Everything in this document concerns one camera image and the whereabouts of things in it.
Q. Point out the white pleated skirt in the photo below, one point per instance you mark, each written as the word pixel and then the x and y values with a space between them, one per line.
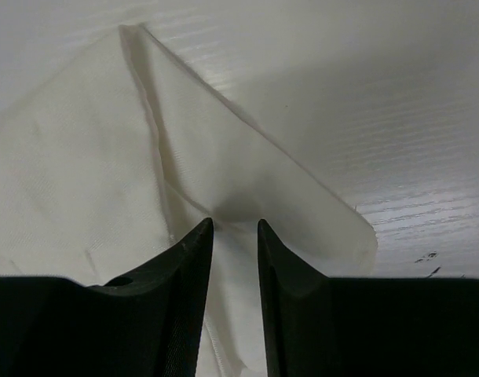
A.
pixel 123 151

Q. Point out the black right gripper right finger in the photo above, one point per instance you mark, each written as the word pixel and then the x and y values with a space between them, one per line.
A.
pixel 316 325

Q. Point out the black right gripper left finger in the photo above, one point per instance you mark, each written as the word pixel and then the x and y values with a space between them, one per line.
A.
pixel 146 322

